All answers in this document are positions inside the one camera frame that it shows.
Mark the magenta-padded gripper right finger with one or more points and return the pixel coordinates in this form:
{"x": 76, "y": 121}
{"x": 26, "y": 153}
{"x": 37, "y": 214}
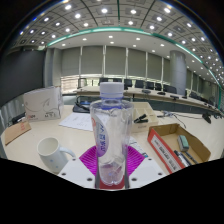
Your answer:
{"x": 136, "y": 161}

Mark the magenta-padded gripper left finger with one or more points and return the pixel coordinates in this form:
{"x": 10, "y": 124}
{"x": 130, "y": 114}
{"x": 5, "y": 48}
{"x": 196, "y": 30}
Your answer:
{"x": 87, "y": 161}

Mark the clear plastic water bottle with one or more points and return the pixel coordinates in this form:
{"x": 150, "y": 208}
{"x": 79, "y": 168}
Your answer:
{"x": 111, "y": 133}

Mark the white remote control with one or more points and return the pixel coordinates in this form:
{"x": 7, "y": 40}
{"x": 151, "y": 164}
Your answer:
{"x": 140, "y": 148}

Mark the open brown red-sided cardboard box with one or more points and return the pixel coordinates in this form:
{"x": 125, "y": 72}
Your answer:
{"x": 163, "y": 150}

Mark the small open beige box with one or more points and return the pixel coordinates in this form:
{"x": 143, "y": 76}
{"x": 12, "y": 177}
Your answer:
{"x": 146, "y": 126}

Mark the white ceramic mug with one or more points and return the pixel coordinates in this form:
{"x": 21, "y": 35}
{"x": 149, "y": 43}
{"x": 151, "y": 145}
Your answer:
{"x": 50, "y": 155}

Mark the white printed paper sheet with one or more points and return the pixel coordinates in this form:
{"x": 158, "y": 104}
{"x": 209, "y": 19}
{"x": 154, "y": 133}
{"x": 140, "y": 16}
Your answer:
{"x": 76, "y": 120}

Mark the black clip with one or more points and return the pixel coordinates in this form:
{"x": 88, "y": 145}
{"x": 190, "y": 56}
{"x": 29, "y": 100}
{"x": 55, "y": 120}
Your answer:
{"x": 140, "y": 118}

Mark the silver and black marker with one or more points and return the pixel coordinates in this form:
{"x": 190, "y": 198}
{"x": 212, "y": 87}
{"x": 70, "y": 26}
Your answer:
{"x": 181, "y": 159}

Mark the grey-green whiteboard eraser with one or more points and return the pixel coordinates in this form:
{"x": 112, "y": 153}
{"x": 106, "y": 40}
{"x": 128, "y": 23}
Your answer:
{"x": 183, "y": 143}

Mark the black desk telephone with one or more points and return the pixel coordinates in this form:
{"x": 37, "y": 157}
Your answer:
{"x": 81, "y": 107}

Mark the black marker pen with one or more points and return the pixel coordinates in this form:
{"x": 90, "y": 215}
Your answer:
{"x": 191, "y": 157}

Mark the long curved conference table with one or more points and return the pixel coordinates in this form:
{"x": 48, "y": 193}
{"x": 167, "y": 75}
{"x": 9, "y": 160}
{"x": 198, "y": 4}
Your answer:
{"x": 140, "y": 92}

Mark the large white cardboard box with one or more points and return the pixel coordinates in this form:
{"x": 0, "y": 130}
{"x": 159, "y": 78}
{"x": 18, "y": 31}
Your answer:
{"x": 43, "y": 104}

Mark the flat brown cardboard sheet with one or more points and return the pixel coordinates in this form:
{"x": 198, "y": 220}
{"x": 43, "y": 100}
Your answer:
{"x": 16, "y": 131}

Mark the row of black office chairs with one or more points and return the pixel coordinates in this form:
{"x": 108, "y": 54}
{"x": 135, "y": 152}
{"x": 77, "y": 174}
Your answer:
{"x": 128, "y": 82}

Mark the black flat electronic device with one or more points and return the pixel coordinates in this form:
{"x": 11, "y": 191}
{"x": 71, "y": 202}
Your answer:
{"x": 19, "y": 118}

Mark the black desk microphone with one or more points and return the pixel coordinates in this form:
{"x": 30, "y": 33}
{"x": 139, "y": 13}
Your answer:
{"x": 207, "y": 117}

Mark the round ceiling lights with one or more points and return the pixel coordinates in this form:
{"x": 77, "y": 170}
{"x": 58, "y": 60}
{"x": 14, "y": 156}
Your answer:
{"x": 104, "y": 10}

